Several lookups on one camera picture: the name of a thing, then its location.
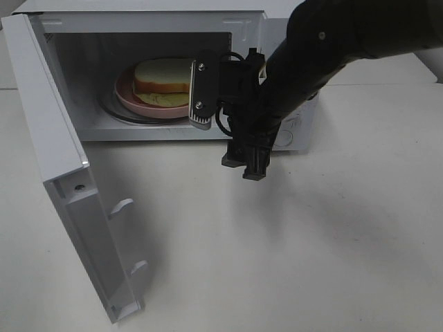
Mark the white bread sandwich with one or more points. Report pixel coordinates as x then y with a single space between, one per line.
163 82

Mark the white microwave door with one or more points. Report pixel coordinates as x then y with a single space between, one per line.
94 227

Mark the pink round plate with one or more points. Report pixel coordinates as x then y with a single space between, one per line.
124 93

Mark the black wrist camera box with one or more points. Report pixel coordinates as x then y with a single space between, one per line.
204 89

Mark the white microwave oven body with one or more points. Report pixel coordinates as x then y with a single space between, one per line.
97 40

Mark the round white door-release button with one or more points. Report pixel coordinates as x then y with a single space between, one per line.
284 138

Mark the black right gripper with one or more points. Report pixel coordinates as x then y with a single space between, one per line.
246 85

